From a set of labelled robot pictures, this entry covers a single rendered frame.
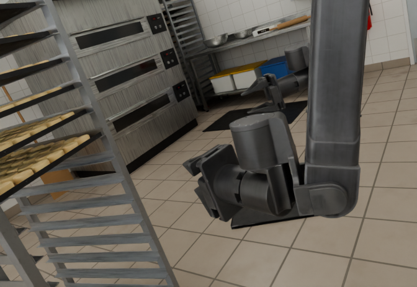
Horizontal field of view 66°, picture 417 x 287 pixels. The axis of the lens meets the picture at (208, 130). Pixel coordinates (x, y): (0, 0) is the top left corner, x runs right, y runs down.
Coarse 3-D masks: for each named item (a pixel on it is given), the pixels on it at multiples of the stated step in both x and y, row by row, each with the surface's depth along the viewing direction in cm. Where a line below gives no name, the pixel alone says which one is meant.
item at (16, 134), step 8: (72, 112) 107; (48, 120) 108; (56, 120) 101; (16, 128) 116; (24, 128) 107; (32, 128) 106; (40, 128) 95; (0, 136) 110; (8, 136) 100; (16, 136) 95; (24, 136) 90; (0, 144) 92; (8, 144) 85
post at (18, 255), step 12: (0, 216) 76; (0, 228) 76; (12, 228) 78; (0, 240) 77; (12, 240) 78; (12, 252) 77; (24, 252) 80; (24, 264) 79; (24, 276) 80; (36, 276) 81
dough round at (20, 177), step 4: (20, 172) 89; (24, 172) 88; (28, 172) 87; (32, 172) 88; (16, 176) 87; (20, 176) 86; (24, 176) 86; (28, 176) 87; (16, 180) 86; (20, 180) 86
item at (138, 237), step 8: (136, 232) 128; (144, 232) 126; (40, 240) 151; (48, 240) 149; (56, 240) 147; (64, 240) 145; (72, 240) 143; (80, 240) 141; (88, 240) 139; (96, 240) 137; (104, 240) 135; (112, 240) 134; (120, 240) 132; (128, 240) 130; (136, 240) 128; (144, 240) 126
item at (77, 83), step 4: (76, 80) 107; (80, 80) 107; (60, 84) 110; (64, 84) 110; (68, 84) 109; (76, 84) 108; (80, 84) 107; (52, 88) 112; (76, 88) 105; (40, 92) 115; (28, 96) 117; (12, 100) 121; (16, 100) 120; (4, 104) 123
